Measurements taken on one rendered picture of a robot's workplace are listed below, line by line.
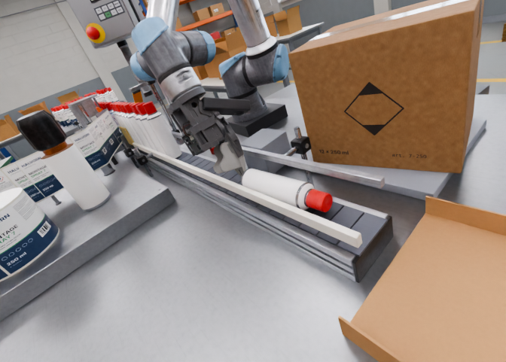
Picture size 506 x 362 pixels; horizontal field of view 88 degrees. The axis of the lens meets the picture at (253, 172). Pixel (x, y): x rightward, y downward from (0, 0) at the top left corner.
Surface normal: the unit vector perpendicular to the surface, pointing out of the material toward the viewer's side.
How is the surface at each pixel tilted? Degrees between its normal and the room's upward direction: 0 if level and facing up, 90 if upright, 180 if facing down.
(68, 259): 90
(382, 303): 0
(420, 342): 0
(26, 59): 90
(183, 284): 0
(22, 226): 90
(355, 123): 90
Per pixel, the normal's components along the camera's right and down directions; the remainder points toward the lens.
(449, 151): -0.58, 0.56
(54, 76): 0.52, 0.27
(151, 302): -0.31, -0.82
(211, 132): 0.48, -0.09
